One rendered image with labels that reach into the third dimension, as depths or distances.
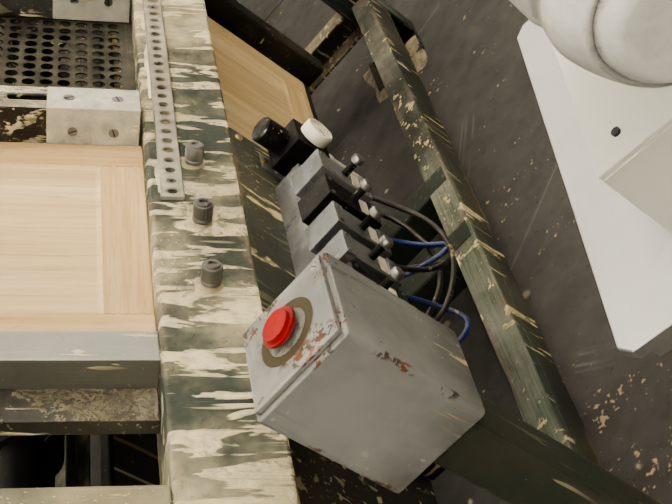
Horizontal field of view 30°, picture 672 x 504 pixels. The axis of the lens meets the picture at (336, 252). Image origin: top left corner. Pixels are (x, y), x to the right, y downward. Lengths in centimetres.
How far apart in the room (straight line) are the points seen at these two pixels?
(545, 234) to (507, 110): 42
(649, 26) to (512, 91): 206
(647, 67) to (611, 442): 138
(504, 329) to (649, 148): 115
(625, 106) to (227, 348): 53
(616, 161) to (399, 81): 186
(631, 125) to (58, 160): 91
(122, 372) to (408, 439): 37
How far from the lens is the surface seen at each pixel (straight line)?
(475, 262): 226
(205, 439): 124
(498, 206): 262
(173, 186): 160
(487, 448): 119
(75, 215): 161
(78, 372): 135
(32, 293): 147
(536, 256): 245
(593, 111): 106
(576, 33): 77
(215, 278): 142
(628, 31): 76
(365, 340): 104
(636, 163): 101
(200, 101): 182
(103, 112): 173
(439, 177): 249
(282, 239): 159
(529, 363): 204
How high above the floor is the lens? 145
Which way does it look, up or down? 29 degrees down
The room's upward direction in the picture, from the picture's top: 58 degrees counter-clockwise
